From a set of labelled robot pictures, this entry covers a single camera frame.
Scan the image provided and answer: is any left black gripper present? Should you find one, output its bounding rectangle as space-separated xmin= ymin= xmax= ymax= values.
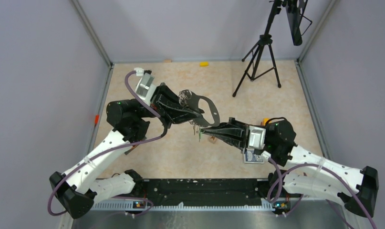
xmin=132 ymin=82 xmax=204 ymax=128

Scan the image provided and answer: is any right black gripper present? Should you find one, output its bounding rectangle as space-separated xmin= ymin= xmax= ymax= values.
xmin=201 ymin=117 xmax=265 ymax=154

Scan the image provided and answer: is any metal key holder plate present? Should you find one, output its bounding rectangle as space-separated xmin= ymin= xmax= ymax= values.
xmin=178 ymin=89 xmax=220 ymax=127

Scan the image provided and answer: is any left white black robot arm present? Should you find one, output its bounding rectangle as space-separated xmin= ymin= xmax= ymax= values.
xmin=49 ymin=82 xmax=209 ymax=219

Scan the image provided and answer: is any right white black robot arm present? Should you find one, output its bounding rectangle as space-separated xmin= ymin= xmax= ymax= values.
xmin=200 ymin=118 xmax=379 ymax=218

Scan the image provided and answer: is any orange object behind right arm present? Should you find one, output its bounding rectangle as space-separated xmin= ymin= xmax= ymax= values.
xmin=261 ymin=118 xmax=270 ymax=125

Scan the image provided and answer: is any wooden letter cube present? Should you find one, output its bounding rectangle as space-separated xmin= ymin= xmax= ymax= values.
xmin=208 ymin=136 xmax=217 ymax=144

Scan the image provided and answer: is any blue playing card deck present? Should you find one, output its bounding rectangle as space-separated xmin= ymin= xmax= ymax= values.
xmin=243 ymin=151 xmax=265 ymax=164

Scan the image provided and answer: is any yellow block at back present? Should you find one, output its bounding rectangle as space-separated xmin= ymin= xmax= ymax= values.
xmin=199 ymin=62 xmax=209 ymax=67

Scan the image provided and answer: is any black tripod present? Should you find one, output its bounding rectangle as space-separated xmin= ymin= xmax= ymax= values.
xmin=232 ymin=0 xmax=313 ymax=98

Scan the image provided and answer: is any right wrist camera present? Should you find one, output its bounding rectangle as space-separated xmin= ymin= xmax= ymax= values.
xmin=247 ymin=125 xmax=266 ymax=156

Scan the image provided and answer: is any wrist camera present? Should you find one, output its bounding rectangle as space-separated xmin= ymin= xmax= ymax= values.
xmin=247 ymin=125 xmax=266 ymax=156
xmin=134 ymin=67 xmax=156 ymax=105

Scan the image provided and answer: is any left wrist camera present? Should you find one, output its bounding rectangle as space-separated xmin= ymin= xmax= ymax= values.
xmin=134 ymin=67 xmax=156 ymax=105

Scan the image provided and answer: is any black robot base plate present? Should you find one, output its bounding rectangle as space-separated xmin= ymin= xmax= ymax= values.
xmin=124 ymin=172 xmax=277 ymax=207

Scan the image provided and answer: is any orange red wall clip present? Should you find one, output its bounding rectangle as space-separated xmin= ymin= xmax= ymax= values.
xmin=94 ymin=115 xmax=100 ymax=125

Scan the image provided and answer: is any white slotted cable duct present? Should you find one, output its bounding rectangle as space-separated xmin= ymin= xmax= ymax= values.
xmin=91 ymin=199 xmax=275 ymax=212

